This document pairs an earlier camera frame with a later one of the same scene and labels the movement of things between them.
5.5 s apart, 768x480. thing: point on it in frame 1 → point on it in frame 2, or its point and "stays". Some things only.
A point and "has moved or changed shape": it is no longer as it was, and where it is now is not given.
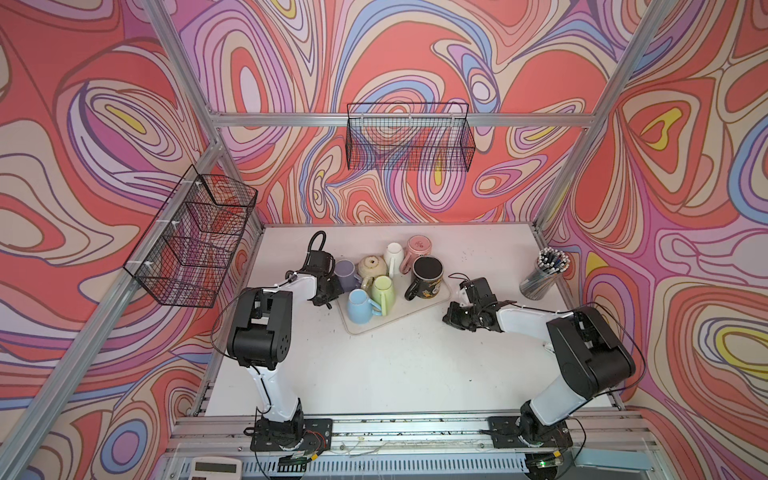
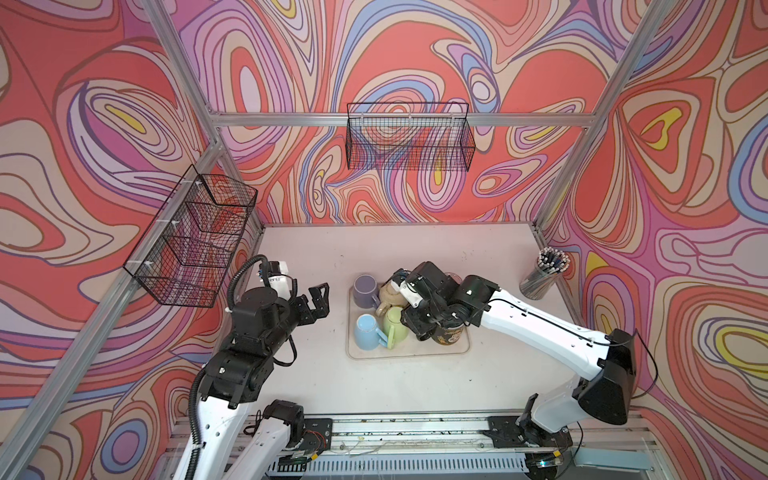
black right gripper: x=451 y=317 → x=412 y=322
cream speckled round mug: x=369 y=268 → x=390 y=295
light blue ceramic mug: x=361 y=308 → x=367 y=335
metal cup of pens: x=550 y=264 stays
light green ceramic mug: x=383 y=292 → x=394 y=329
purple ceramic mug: x=345 y=270 → x=364 y=292
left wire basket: x=183 y=255 stays
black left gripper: x=338 y=291 → x=309 y=316
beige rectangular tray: x=402 y=308 has moved or changed shape
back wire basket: x=409 y=137 stays
